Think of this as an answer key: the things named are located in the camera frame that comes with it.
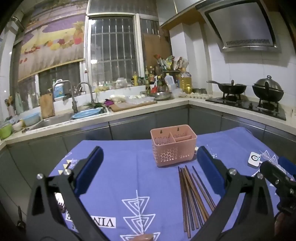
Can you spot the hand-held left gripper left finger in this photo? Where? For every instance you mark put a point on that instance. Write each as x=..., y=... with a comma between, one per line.
x=89, y=171

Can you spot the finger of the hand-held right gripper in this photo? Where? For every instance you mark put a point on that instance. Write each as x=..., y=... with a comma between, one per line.
x=272, y=172
x=286, y=164

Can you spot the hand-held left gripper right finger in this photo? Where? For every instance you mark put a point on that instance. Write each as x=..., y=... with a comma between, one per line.
x=209, y=169

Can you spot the pile of wooden chopsticks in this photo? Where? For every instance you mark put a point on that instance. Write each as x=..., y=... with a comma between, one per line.
x=187, y=197

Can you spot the pink plastic utensil basket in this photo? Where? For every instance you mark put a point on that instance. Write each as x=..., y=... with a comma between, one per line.
x=171, y=153

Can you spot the small white square device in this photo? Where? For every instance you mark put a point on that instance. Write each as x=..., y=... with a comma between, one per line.
x=254, y=159

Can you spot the purple printed tablecloth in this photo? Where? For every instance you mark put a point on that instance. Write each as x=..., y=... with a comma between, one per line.
x=129, y=173

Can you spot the blue plastic basin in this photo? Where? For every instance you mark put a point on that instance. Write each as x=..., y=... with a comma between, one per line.
x=87, y=114

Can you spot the stainless steel sink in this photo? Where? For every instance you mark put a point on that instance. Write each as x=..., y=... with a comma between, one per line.
x=53, y=121

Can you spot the purple vegetable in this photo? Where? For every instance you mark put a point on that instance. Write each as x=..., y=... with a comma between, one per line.
x=108, y=102

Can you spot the black glass gas stove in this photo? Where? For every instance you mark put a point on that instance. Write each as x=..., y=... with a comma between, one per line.
x=245, y=105

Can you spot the chrome sink faucet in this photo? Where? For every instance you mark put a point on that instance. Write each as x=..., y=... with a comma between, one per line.
x=73, y=99
x=92, y=95

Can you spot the egg tray with eggs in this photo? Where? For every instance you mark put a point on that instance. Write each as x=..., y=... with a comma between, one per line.
x=198, y=96

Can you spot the flat wooden cutting board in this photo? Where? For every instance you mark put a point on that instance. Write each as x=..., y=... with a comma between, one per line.
x=129, y=106

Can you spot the light blue bowl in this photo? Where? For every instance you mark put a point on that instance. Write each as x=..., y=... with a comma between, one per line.
x=32, y=119

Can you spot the dark pot with lid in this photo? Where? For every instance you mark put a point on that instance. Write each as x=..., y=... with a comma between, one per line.
x=268, y=89

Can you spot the upright brown chopping board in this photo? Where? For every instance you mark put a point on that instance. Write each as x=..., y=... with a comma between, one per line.
x=47, y=105

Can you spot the black wok pan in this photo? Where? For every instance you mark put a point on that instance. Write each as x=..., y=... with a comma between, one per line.
x=231, y=88

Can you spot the wide metal bowl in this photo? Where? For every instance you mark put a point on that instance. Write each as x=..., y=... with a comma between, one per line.
x=160, y=95

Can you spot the clear plastic food containers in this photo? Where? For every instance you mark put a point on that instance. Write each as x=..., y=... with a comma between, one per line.
x=141, y=99

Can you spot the large cooking oil bottle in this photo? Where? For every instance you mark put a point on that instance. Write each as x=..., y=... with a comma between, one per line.
x=185, y=82

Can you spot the green plastic bowl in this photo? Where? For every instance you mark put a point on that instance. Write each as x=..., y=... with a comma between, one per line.
x=5, y=132

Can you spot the white plastic jug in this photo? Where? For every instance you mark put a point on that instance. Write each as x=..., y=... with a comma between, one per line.
x=170, y=82

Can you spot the row of condiment bottles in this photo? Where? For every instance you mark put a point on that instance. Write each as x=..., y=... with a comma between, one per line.
x=150, y=78

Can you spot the cluster of seasoning packets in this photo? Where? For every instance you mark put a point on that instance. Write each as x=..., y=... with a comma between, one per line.
x=171, y=62

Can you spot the barred kitchen window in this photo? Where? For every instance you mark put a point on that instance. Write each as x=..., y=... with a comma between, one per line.
x=111, y=46

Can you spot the fruit print window blind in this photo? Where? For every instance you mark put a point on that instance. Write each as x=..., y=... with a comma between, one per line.
x=50, y=46

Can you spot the brown cardboard sheet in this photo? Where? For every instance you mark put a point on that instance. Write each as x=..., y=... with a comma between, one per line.
x=157, y=48

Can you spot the steel range hood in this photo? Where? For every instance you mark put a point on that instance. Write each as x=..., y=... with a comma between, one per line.
x=242, y=23

